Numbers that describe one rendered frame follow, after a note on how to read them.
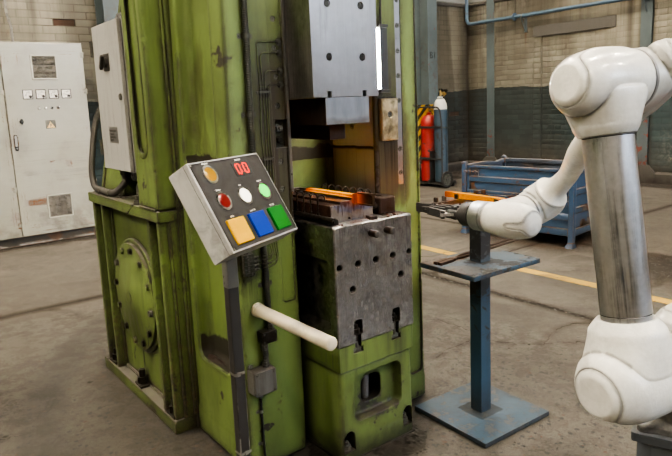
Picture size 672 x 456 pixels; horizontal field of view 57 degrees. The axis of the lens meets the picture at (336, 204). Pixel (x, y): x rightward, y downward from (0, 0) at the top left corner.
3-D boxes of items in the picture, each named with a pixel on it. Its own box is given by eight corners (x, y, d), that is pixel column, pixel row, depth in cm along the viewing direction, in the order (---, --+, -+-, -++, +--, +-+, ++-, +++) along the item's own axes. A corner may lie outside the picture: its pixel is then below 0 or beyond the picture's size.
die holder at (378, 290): (414, 323, 245) (411, 212, 237) (338, 349, 222) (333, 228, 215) (329, 292, 289) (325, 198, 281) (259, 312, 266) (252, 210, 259)
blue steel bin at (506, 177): (612, 233, 587) (615, 158, 575) (572, 249, 534) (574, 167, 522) (502, 219, 674) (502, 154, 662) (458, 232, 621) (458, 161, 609)
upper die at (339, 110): (369, 122, 228) (368, 96, 226) (326, 125, 216) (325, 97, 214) (304, 122, 261) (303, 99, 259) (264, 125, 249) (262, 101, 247)
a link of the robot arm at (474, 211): (499, 229, 183) (483, 227, 188) (499, 199, 182) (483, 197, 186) (479, 234, 178) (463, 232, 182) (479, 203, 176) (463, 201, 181)
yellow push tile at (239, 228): (255, 238, 174) (243, 215, 175) (240, 244, 168) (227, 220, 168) (251, 240, 175) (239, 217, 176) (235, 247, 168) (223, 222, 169)
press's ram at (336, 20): (395, 95, 234) (392, -15, 228) (313, 98, 211) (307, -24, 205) (329, 98, 267) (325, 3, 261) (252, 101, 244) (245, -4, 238)
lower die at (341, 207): (372, 216, 234) (372, 194, 232) (331, 224, 222) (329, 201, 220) (309, 204, 267) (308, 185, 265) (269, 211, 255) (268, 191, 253)
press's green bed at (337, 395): (415, 432, 252) (412, 323, 245) (344, 467, 230) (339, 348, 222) (333, 386, 296) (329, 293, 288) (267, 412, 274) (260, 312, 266)
